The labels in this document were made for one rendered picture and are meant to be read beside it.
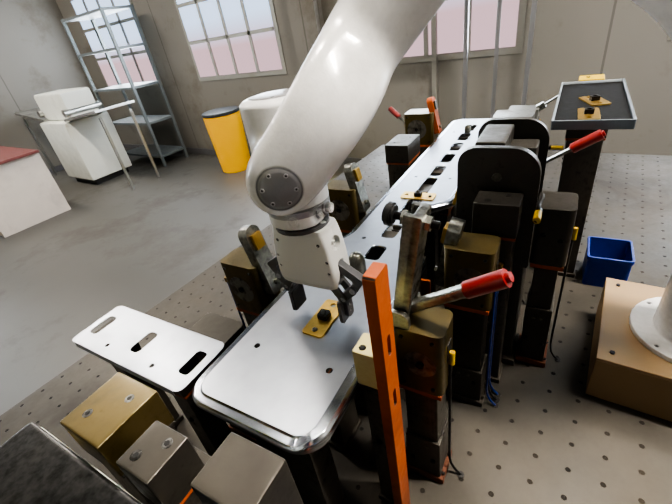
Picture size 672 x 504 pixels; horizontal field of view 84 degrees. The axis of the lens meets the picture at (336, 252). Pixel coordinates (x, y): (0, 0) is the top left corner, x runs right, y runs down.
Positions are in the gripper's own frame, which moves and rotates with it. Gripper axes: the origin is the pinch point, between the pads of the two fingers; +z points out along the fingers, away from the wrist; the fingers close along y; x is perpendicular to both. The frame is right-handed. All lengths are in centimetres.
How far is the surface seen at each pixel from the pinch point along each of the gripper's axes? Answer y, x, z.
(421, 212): -17.0, 0.6, -18.5
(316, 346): -1.9, 5.6, 2.9
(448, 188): -6, -53, 3
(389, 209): -13.4, 0.9, -18.7
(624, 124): -39, -51, -13
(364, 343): -11.7, 7.9, -3.6
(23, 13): 656, -303, -110
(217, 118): 306, -272, 36
